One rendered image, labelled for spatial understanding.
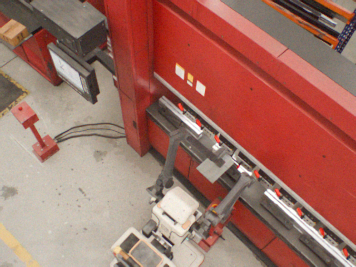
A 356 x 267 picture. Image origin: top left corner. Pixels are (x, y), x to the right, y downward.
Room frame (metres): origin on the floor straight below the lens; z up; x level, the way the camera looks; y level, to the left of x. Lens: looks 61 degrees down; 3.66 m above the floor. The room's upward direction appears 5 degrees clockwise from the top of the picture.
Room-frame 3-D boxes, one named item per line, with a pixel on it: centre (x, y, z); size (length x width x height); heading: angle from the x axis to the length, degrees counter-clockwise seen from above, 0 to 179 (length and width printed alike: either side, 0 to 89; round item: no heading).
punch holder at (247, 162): (1.25, -0.56, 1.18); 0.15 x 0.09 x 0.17; 48
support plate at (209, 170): (1.26, -0.33, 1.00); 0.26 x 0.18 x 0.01; 138
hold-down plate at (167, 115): (1.73, 0.06, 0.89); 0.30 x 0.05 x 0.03; 48
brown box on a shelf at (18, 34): (2.50, 1.71, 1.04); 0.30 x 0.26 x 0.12; 53
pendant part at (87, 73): (1.76, 0.82, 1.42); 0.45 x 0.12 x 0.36; 53
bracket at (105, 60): (2.03, 0.72, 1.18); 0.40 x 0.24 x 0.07; 48
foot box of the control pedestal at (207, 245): (0.93, -0.39, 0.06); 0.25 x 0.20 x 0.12; 142
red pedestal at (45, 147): (1.74, 1.45, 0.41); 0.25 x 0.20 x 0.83; 138
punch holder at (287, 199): (0.99, -0.86, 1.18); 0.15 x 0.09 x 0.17; 48
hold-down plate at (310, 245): (0.66, -1.14, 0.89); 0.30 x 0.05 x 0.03; 48
